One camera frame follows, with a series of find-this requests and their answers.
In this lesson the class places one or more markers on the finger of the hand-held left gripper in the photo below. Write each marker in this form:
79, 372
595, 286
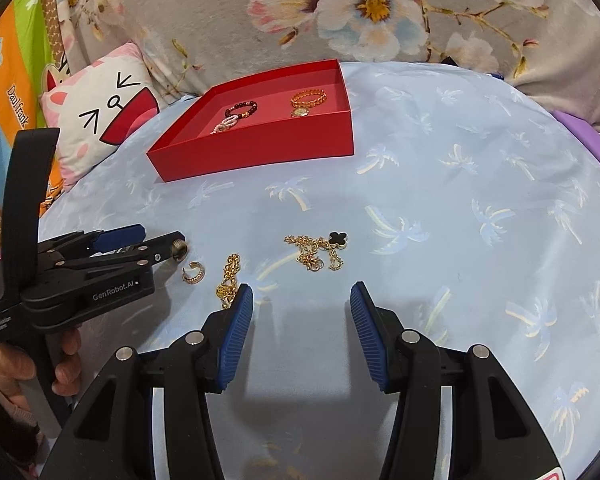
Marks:
125, 234
145, 253

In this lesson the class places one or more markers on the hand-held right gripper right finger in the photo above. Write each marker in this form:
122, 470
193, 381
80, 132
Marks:
367, 335

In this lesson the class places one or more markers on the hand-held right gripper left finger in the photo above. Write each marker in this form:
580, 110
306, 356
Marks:
237, 332

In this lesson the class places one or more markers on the gold hoop earring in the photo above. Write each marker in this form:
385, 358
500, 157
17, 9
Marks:
200, 273

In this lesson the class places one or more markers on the red cardboard box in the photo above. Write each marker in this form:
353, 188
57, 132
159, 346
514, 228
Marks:
280, 145

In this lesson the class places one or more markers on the person's left forearm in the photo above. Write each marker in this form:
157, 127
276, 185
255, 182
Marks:
0, 440

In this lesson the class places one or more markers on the person's left hand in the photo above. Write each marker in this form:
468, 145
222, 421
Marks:
67, 375

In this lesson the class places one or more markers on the pink cat face pillow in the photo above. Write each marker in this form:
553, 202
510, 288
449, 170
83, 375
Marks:
100, 105

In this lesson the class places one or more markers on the blue palm print sheet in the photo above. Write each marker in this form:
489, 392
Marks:
455, 185

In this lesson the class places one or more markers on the colourful cartoon sheet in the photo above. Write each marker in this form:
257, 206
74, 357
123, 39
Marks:
10, 90

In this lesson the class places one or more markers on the small gold pendant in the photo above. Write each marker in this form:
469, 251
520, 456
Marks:
300, 112

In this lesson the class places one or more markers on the purple cloth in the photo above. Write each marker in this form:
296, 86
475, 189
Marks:
595, 135

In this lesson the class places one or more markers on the grey floral blanket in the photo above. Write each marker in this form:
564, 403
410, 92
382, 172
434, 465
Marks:
430, 35

